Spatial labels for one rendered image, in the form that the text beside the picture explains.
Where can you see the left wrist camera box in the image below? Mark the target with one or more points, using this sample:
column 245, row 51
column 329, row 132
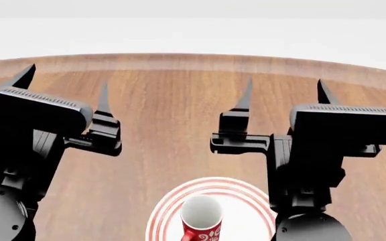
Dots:
column 35, row 113

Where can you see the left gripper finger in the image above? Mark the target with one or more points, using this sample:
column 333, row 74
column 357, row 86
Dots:
column 105, row 123
column 23, row 80

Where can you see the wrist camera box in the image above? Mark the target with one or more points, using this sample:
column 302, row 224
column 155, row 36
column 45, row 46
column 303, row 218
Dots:
column 35, row 113
column 347, row 125

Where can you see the red patterned mug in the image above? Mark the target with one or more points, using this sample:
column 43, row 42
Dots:
column 201, row 228

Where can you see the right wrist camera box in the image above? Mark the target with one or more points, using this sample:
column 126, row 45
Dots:
column 347, row 125

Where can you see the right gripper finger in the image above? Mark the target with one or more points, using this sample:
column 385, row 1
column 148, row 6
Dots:
column 325, row 96
column 236, row 121

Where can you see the white plate with red rings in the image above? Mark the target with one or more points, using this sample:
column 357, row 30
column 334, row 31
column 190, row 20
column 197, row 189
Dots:
column 246, row 200

